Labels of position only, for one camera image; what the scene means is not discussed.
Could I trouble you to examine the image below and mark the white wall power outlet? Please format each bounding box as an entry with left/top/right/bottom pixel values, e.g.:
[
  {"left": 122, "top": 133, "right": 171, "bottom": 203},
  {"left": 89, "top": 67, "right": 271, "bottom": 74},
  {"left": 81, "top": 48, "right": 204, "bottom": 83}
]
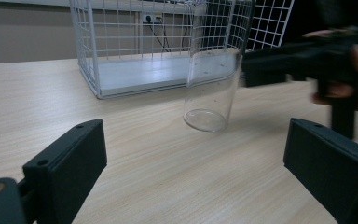
[{"left": 141, "top": 12, "right": 163, "bottom": 24}]

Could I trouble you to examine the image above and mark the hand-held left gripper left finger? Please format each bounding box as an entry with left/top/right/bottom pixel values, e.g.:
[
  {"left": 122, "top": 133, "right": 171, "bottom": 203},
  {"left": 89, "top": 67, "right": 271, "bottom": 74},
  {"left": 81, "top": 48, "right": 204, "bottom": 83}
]
[{"left": 22, "top": 118, "right": 108, "bottom": 224}]

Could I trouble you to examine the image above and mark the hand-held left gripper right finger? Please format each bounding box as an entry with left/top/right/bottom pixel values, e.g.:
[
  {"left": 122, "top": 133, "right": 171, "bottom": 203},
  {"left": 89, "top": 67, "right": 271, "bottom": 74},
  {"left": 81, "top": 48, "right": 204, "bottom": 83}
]
[{"left": 282, "top": 117, "right": 358, "bottom": 224}]

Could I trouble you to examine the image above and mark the tall clear glass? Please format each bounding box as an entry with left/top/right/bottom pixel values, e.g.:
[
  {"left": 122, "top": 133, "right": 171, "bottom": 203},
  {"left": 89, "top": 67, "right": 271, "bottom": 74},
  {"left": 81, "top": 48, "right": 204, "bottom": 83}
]
[{"left": 183, "top": 0, "right": 256, "bottom": 133}]

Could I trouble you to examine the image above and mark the black power cable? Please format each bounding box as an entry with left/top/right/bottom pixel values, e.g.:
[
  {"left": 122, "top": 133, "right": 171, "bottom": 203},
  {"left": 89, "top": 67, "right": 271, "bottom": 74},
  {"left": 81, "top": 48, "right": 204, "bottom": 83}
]
[
  {"left": 158, "top": 16, "right": 171, "bottom": 52},
  {"left": 146, "top": 15, "right": 172, "bottom": 53}
]

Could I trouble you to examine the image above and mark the white wire rack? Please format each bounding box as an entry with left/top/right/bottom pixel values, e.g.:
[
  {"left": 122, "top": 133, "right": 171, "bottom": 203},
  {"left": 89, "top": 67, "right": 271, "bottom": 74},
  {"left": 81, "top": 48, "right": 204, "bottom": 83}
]
[{"left": 69, "top": 0, "right": 296, "bottom": 101}]

